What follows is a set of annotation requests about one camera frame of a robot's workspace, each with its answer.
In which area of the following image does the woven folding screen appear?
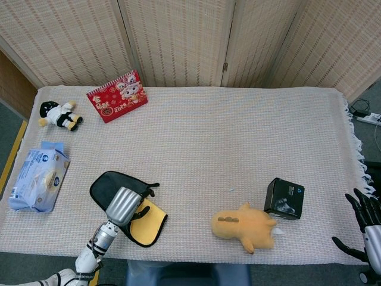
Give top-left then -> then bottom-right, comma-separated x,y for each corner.
0,0 -> 381,104

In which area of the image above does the orange dinosaur plush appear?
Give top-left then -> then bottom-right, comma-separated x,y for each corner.
211,202 -> 285,255

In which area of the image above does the brown wooden cabinet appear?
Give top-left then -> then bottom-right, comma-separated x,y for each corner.
0,50 -> 38,120

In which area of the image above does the white power strip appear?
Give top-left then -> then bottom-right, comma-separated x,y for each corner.
355,112 -> 381,126

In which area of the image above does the black and yellow cloth mat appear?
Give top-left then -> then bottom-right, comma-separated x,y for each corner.
89,170 -> 169,248

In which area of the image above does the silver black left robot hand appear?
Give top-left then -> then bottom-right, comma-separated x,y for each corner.
105,186 -> 156,227

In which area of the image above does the white woven tablecloth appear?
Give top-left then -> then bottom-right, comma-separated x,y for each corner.
0,85 -> 381,268

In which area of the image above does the blue white wet wipes pack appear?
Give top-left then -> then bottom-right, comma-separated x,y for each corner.
8,141 -> 71,213

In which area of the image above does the black and white plush doll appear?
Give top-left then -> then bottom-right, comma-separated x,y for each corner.
38,100 -> 84,132

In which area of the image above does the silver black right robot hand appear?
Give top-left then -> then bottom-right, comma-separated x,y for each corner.
332,188 -> 381,266

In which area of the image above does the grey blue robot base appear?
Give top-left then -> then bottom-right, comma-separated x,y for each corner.
126,259 -> 252,286

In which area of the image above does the red desk calendar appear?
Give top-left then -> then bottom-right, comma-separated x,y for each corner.
86,70 -> 149,124

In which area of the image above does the black cardboard box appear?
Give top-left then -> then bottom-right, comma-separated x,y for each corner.
263,177 -> 305,221

